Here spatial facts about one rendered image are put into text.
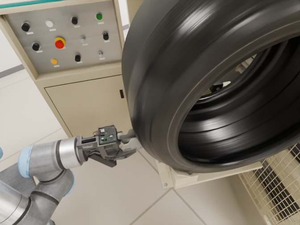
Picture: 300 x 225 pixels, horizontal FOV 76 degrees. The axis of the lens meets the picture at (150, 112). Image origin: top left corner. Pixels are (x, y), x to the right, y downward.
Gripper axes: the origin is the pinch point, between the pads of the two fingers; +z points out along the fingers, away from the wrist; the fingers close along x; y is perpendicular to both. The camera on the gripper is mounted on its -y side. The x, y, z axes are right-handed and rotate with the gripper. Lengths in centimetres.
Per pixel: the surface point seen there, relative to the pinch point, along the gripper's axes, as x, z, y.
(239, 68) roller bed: 40, 58, -9
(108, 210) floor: 16, -32, -102
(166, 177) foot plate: 30, 16, -101
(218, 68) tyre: -12.7, 11.7, 33.9
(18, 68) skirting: 236, -147, -99
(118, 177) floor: 40, -22, -102
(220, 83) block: 23.4, 37.9, -2.7
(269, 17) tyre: -12.1, 18.0, 40.7
